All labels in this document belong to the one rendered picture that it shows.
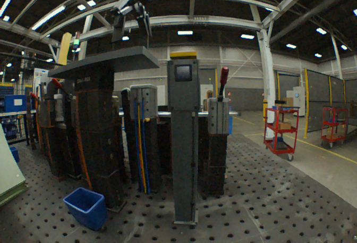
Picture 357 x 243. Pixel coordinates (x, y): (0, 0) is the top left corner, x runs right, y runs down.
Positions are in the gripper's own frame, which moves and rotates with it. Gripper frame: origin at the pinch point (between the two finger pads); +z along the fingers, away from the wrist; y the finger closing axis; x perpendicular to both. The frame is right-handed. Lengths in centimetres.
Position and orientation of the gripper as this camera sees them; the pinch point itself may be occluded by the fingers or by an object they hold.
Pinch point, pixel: (132, 45)
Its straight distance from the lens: 41.9
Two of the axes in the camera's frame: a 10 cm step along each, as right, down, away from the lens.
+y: 2.6, -0.5, 9.7
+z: 0.2, 10.0, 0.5
